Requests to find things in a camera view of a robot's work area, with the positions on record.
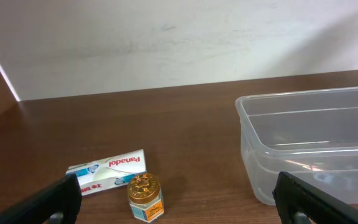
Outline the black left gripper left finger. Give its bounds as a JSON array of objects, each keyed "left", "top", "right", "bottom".
[{"left": 0, "top": 174, "right": 82, "bottom": 224}]

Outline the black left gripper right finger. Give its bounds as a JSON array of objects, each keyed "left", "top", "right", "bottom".
[{"left": 273, "top": 172, "right": 358, "bottom": 224}]

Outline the clear plastic container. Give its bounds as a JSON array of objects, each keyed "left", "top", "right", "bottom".
[{"left": 236, "top": 87, "right": 358, "bottom": 205}]

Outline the white Panadol medicine box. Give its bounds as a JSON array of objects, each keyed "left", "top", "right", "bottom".
[{"left": 65, "top": 149, "right": 147, "bottom": 196}]

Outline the gold-lidded balm jar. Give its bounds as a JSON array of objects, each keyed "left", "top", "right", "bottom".
[{"left": 127, "top": 173, "right": 165, "bottom": 223}]

